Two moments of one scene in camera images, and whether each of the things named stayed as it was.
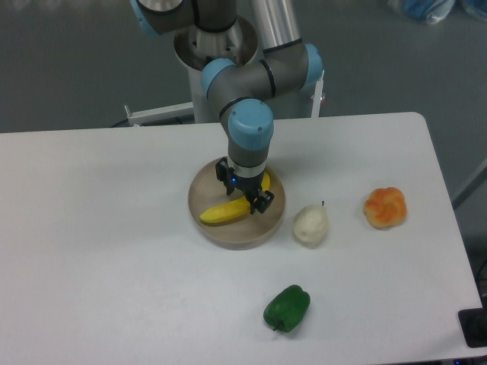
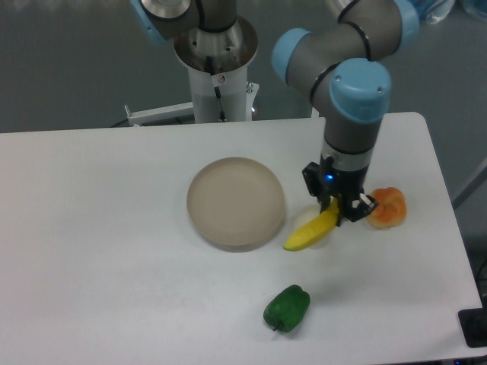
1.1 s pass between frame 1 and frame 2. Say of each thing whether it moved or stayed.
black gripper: moved
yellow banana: moved
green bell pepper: stayed
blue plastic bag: stayed
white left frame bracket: stayed
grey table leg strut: stayed
